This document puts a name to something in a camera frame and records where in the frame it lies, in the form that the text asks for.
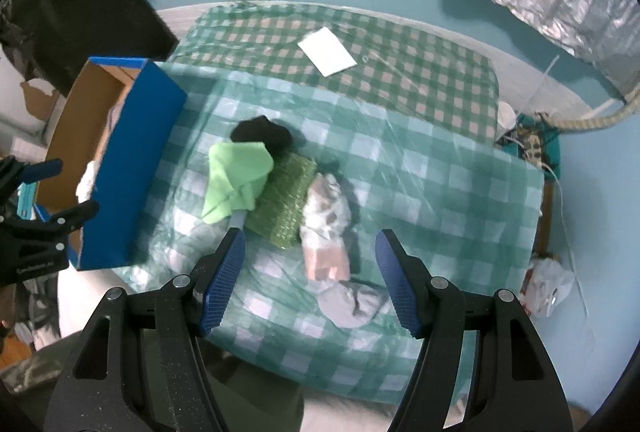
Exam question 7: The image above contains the grey sock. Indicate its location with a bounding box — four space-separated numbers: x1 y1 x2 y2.
317 282 387 329

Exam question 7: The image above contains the green sparkly knit cloth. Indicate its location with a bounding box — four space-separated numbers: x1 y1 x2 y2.
245 152 317 249

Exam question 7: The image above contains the white pink cloth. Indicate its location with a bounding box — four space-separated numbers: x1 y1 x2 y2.
299 173 352 282

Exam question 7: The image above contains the light green cloth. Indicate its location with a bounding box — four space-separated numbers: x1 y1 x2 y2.
201 142 274 224

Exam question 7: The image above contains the black soft cloth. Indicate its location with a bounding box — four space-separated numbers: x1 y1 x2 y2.
230 116 293 156

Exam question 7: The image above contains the blue cardboard box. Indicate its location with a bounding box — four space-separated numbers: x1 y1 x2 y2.
36 57 186 270

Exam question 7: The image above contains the light green checkered tablecloth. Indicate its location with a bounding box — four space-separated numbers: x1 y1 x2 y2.
118 64 544 404

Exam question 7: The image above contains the white plastic bag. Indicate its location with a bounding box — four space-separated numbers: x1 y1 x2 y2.
518 256 575 317

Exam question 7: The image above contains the dark green checkered cloth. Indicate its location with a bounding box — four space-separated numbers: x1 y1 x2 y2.
168 2 499 145

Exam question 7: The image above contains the white paper sheet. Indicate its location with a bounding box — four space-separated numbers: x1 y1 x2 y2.
297 27 357 78

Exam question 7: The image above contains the braided rope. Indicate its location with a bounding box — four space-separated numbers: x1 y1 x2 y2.
539 86 640 133

